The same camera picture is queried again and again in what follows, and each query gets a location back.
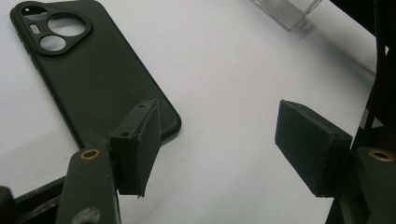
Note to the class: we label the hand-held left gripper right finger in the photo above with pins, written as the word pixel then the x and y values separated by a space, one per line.
pixel 308 146

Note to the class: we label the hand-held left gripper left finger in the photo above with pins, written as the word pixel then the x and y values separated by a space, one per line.
pixel 137 149

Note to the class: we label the black phone case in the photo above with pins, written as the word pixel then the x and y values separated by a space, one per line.
pixel 93 77

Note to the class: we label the clear plastic tray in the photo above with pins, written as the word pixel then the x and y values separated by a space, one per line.
pixel 288 12

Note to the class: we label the white table board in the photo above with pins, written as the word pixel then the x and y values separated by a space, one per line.
pixel 233 77

